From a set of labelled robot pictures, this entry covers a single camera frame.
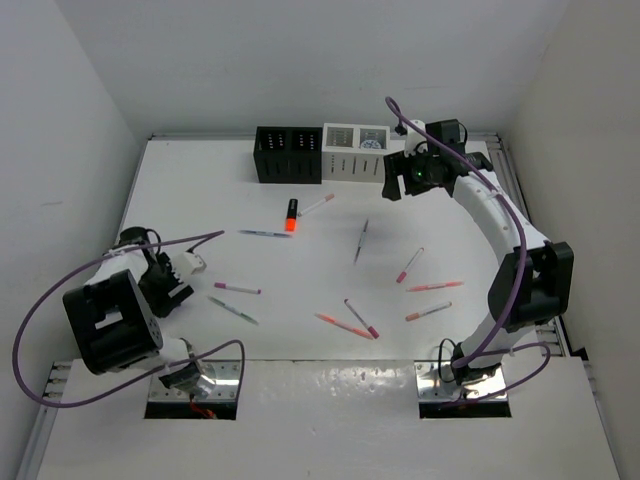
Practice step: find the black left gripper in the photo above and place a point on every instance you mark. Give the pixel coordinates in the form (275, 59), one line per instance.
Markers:
(159, 302)

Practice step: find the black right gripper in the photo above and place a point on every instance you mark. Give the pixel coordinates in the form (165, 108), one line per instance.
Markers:
(397, 164)

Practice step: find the green pen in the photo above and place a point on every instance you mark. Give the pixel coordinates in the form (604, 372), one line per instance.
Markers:
(233, 310)

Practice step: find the dark blue pen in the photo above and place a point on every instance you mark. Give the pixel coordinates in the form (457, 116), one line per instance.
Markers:
(361, 241)

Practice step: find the orange black highlighter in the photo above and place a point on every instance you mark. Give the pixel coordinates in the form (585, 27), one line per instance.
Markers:
(291, 215)

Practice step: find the red pen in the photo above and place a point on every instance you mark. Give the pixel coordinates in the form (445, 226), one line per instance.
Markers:
(435, 286)

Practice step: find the orange pen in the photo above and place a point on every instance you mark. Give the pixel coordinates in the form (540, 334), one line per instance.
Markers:
(344, 326)

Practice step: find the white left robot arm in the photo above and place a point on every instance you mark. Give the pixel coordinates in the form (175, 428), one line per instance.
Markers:
(115, 315)

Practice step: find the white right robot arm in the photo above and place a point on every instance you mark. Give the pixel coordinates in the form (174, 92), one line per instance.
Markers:
(479, 195)

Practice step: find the white slotted pen holder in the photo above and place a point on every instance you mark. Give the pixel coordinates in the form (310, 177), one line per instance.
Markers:
(344, 160)

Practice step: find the beige capped white marker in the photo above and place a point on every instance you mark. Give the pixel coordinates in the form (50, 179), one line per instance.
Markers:
(315, 205)

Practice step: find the purple capped white marker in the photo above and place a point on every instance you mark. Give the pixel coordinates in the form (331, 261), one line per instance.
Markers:
(240, 289)

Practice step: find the black slotted pen holder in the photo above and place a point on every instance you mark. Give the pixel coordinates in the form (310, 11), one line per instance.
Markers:
(288, 155)

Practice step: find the pink capped white marker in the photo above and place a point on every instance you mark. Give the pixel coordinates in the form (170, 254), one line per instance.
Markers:
(403, 274)

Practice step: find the peach capped white marker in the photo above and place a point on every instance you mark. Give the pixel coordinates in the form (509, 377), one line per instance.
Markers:
(428, 311)

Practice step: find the magenta capped white marker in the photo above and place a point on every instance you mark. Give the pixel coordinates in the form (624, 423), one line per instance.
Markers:
(370, 329)

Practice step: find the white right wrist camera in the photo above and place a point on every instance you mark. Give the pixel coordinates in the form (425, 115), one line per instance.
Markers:
(415, 142)

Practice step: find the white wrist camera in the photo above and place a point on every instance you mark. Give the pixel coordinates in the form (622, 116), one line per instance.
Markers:
(187, 264)
(415, 142)

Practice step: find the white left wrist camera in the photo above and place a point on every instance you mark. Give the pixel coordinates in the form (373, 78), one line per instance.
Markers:
(187, 264)

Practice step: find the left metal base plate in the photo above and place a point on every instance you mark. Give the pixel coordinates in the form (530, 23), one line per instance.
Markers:
(212, 381)

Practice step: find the metal base plate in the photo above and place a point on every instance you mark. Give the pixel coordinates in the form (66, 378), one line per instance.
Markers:
(433, 390)
(212, 381)

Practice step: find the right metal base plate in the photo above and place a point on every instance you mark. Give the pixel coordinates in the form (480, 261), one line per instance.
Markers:
(433, 390)

